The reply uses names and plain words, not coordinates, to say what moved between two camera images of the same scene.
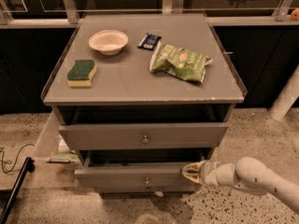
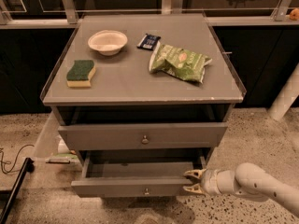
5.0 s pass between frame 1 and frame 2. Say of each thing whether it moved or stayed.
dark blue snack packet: stayed
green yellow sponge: stayed
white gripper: moved
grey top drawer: stayed
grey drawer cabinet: stayed
